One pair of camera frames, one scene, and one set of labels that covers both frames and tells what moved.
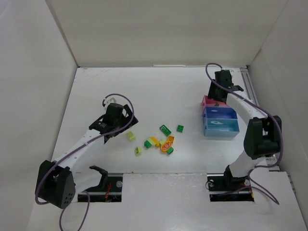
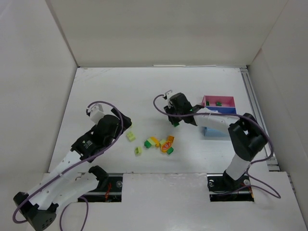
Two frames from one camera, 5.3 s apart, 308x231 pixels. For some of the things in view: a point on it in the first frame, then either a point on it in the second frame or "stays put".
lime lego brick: x=138 y=150 stays put
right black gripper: x=217 y=94 to x=173 y=119
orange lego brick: x=171 y=139 stays put
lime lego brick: x=131 y=136 stays put
